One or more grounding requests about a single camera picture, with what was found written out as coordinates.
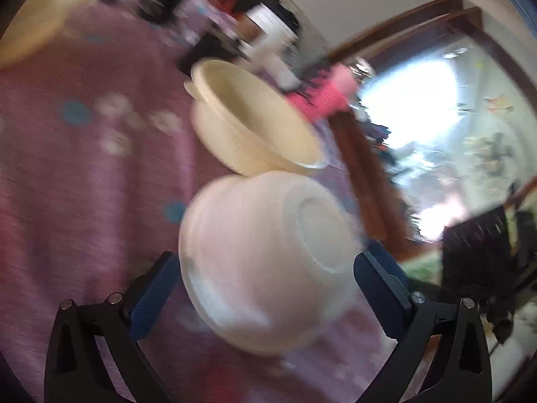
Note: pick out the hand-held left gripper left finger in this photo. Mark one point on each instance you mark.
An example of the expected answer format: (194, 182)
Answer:
(153, 298)

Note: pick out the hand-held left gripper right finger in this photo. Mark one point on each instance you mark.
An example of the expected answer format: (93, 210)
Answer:
(377, 289)

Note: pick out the white foam bowl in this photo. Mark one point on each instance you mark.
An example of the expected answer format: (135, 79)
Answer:
(251, 252)

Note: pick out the cream patterned plastic bowl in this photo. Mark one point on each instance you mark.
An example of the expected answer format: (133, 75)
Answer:
(243, 105)

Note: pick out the purple floral tablecloth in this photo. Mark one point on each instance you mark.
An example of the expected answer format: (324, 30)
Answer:
(63, 176)

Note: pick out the pink thermos with knit sleeve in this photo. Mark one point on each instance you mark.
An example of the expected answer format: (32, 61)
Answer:
(323, 96)

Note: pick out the white plastic jar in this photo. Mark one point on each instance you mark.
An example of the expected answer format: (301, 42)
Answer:
(270, 33)

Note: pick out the red plastic bag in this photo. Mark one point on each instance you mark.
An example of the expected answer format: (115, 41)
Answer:
(224, 0)

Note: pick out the wooden window frame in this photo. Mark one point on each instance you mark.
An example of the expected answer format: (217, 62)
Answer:
(398, 21)

